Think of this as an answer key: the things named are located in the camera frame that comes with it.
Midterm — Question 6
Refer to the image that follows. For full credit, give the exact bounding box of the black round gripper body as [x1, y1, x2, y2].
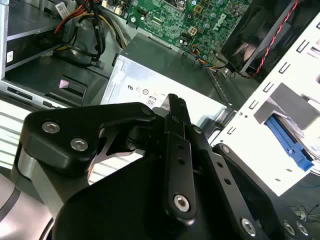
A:
[52, 154, 241, 240]

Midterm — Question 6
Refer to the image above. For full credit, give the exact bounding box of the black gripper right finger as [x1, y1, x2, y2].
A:
[184, 103, 314, 240]

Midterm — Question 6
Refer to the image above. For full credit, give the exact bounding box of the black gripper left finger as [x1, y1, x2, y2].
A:
[21, 93, 198, 226]

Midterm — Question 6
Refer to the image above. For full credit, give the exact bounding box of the hard disk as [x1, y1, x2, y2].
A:
[264, 113, 320, 172]

